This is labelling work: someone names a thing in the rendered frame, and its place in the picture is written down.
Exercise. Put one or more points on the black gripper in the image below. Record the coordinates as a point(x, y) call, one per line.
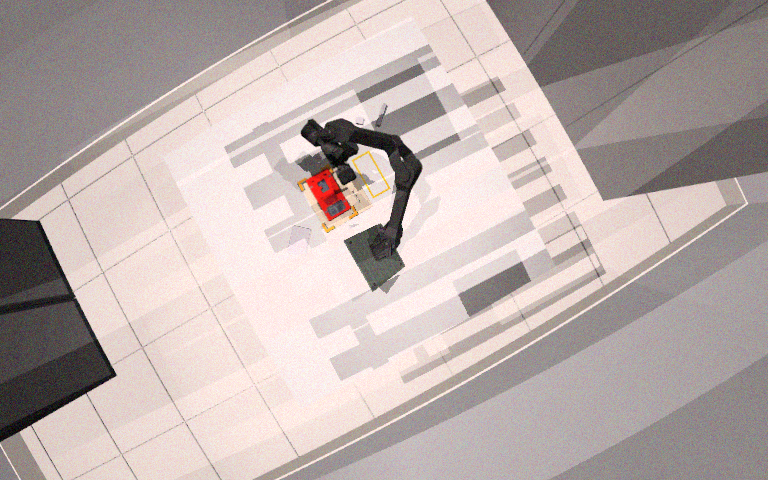
point(345, 173)

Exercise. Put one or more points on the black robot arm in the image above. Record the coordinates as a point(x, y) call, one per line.
point(406, 173)

